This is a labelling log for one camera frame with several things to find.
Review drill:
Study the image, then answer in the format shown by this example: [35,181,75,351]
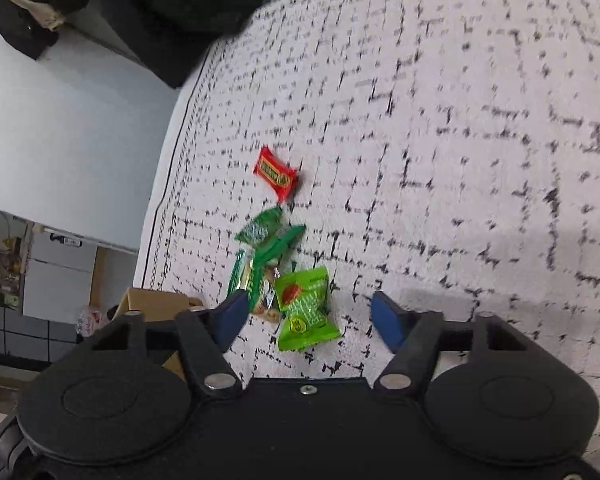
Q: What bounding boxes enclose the green white peanut packet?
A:
[227,224,306,323]

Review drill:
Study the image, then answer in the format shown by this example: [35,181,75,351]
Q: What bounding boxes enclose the light green snack packet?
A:
[274,266,340,351]

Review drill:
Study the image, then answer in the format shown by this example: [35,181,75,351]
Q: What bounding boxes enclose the dark green candy packet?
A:
[235,206,283,249]

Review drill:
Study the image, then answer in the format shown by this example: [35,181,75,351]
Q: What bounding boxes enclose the brown cardboard box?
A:
[107,287,204,380]

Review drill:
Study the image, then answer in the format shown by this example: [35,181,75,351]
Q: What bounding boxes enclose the bottled water pack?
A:
[74,306,108,338]

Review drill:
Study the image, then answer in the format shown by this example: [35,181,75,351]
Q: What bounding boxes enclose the red candy bar wrapper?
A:
[253,146,298,204]

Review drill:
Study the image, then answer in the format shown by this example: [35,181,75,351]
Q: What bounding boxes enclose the black clothes on chair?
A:
[95,0,264,88]

